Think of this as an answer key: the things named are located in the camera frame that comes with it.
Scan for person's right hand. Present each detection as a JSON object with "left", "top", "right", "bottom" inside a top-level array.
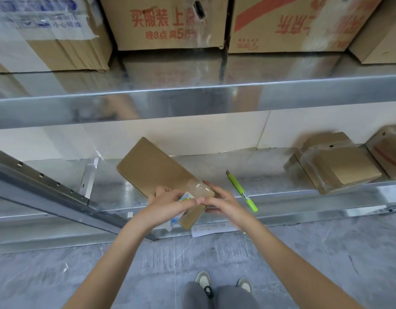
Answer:
[{"left": 202, "top": 181, "right": 254, "bottom": 231}]

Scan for person's left hand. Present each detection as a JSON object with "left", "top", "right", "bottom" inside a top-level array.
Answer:
[{"left": 141, "top": 186, "right": 205, "bottom": 228}]

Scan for long brown cardboard box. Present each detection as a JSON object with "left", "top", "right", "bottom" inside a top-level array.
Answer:
[{"left": 116, "top": 137, "right": 216, "bottom": 231}]

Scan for person's left forearm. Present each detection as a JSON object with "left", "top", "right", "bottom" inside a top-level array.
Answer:
[{"left": 63, "top": 215, "right": 168, "bottom": 309}]

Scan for person's right forearm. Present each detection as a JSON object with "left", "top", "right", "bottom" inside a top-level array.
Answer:
[{"left": 238, "top": 219, "right": 366, "bottom": 309}]

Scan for green utility knife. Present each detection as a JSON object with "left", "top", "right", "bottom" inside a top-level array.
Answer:
[{"left": 226, "top": 170, "right": 259, "bottom": 213}]

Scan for white paper slip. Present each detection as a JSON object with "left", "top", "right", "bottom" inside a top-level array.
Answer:
[{"left": 191, "top": 221, "right": 231, "bottom": 238}]

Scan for metal shelf board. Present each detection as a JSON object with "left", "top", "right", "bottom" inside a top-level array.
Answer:
[
  {"left": 0, "top": 50, "right": 396, "bottom": 131},
  {"left": 0, "top": 144, "right": 396, "bottom": 255}
]

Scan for person's left shoe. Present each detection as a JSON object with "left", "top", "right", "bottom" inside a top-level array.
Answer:
[{"left": 194, "top": 271, "right": 215, "bottom": 299}]

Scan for person's shoe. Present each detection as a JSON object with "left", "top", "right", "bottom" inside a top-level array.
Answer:
[
  {"left": 194, "top": 271, "right": 215, "bottom": 299},
  {"left": 236, "top": 278, "right": 253, "bottom": 295}
]

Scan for person's grey trousers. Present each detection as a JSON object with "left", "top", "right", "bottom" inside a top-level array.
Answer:
[{"left": 182, "top": 281, "right": 260, "bottom": 309}]

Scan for person's right shoe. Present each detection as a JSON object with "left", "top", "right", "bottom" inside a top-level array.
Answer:
[{"left": 236, "top": 278, "right": 253, "bottom": 295}]

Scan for taped bundle of flat cardboard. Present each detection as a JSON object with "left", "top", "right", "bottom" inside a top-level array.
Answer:
[{"left": 283, "top": 132, "right": 392, "bottom": 195}]

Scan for grey metal rack upright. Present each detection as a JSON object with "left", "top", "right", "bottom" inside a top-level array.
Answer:
[{"left": 0, "top": 146, "right": 157, "bottom": 242}]

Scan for cardboard box with red print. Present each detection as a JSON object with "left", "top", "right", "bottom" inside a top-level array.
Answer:
[{"left": 98, "top": 0, "right": 229, "bottom": 51}]

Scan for small cardboard box red line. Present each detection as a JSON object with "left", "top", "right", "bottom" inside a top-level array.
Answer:
[{"left": 365, "top": 124, "right": 396, "bottom": 181}]

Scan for cardboard box with red stripe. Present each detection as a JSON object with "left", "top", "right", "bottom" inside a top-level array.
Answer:
[{"left": 228, "top": 0, "right": 385, "bottom": 54}]

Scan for taped cardboard box blue print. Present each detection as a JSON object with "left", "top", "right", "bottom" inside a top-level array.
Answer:
[{"left": 0, "top": 0, "right": 113, "bottom": 74}]

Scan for plain brown cardboard box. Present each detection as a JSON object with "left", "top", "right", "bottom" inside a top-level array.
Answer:
[{"left": 348, "top": 0, "right": 396, "bottom": 65}]

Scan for white metal bracket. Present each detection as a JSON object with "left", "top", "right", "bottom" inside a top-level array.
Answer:
[{"left": 80, "top": 158, "right": 99, "bottom": 199}]

